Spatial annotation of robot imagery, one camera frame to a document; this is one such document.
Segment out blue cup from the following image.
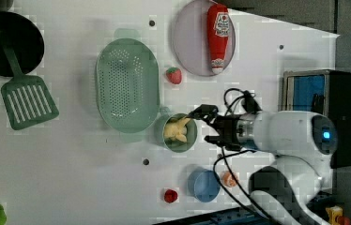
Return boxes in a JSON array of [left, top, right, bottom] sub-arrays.
[[187, 167, 221, 203]]

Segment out green slotted spatula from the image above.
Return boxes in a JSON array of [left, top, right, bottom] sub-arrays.
[[0, 30, 59, 130]]

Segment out blue bin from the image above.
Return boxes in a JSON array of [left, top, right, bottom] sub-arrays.
[[282, 69, 351, 169]]

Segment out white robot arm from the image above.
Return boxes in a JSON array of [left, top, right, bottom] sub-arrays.
[[188, 104, 338, 225]]

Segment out plush strawberry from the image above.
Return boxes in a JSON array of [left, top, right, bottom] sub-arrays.
[[166, 67, 182, 84]]

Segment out black frying pan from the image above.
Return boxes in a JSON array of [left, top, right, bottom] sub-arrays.
[[0, 11, 45, 77]]

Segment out green colander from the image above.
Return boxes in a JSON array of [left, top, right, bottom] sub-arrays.
[[95, 28, 160, 143]]

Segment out small red plush fruit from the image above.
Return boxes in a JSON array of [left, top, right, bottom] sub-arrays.
[[163, 189, 178, 203]]

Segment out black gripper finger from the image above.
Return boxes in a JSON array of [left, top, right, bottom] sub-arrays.
[[188, 104, 219, 123], [205, 135, 226, 146]]

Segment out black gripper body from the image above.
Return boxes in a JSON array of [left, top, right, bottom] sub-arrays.
[[211, 115, 252, 152]]

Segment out peeled plush banana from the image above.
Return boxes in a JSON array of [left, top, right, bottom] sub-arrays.
[[163, 117, 190, 143]]

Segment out grey round plate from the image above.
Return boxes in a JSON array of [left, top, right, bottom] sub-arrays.
[[172, 0, 236, 76]]

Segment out green mug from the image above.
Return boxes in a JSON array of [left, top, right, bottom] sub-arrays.
[[154, 107, 198, 153]]

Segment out plush orange slice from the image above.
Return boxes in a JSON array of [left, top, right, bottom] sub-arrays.
[[221, 172, 238, 188]]

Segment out red plush ketchup bottle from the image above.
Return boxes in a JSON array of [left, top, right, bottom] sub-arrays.
[[206, 4, 230, 74]]

